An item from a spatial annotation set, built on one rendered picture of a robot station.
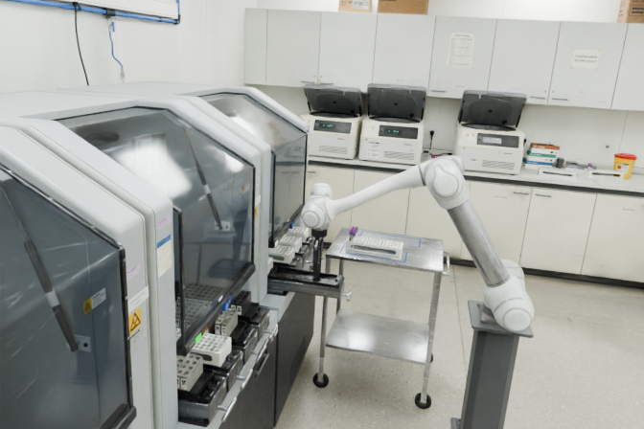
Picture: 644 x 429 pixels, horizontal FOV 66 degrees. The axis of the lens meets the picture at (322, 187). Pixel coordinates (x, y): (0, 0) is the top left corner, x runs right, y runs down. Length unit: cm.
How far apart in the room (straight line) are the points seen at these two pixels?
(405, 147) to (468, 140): 53
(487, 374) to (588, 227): 252
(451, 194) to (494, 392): 105
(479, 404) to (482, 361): 23
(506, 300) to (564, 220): 265
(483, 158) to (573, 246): 110
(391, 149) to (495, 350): 243
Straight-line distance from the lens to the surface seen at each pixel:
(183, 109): 200
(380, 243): 264
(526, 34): 474
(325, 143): 453
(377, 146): 447
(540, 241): 476
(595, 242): 487
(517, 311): 213
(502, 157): 451
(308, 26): 480
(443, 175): 193
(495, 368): 253
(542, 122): 516
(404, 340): 298
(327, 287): 229
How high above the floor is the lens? 183
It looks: 15 degrees down
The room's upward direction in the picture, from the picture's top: 3 degrees clockwise
